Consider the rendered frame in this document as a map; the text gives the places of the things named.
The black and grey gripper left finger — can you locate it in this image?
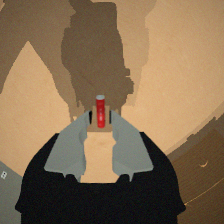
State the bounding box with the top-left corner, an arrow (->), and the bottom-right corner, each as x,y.
15,110 -> 92,213

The brown chest of drawers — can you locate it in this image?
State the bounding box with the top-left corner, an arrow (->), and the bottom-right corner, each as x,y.
178,186 -> 224,224

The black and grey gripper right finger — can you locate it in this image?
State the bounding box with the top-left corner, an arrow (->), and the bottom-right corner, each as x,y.
109,110 -> 186,215

